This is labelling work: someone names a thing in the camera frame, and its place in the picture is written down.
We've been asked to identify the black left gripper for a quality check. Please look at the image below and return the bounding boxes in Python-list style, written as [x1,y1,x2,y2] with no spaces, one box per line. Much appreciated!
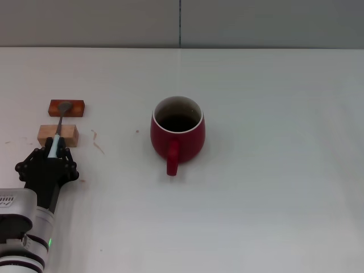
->
[15,138,80,214]

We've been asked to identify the blue handled metal spoon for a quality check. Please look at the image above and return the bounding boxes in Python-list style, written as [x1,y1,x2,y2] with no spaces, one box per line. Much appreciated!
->
[47,101,72,159]

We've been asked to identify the red ceramic cup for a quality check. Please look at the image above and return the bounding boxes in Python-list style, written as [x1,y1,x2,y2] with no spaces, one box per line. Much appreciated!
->
[150,96,205,177]

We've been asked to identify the light wooden block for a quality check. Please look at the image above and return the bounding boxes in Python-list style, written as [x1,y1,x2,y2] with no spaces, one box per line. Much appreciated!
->
[38,124,80,148]

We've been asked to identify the dark reddish wooden block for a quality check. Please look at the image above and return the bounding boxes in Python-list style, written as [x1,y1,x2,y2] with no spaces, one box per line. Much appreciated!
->
[47,99,86,118]

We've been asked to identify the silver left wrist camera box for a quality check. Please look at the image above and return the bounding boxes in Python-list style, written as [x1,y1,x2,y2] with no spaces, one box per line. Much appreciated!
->
[0,188,38,245]

